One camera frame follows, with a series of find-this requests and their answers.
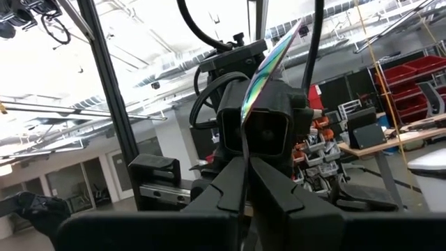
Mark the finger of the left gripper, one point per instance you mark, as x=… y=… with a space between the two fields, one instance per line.
x=230 y=101
x=278 y=104

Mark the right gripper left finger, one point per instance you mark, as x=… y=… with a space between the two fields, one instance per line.
x=157 y=233

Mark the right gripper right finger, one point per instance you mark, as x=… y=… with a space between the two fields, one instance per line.
x=331 y=233

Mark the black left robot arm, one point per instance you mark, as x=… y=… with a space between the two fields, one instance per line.
x=42 y=212

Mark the metal floor stand base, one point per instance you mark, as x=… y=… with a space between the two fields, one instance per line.
x=366 y=198

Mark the small parts bin rack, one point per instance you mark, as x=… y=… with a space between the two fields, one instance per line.
x=317 y=146

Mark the black case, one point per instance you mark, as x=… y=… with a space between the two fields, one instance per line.
x=367 y=132

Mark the wooden work table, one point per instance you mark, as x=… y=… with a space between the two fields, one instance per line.
x=383 y=143

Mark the white trash can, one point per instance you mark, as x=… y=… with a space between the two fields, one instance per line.
x=428 y=188

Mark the red storage bin rack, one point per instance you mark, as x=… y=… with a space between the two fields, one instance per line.
x=418 y=66

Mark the grey office chair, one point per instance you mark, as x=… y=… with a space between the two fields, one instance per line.
x=430 y=99

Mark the long ceiling light rail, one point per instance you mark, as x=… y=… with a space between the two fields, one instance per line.
x=87 y=111

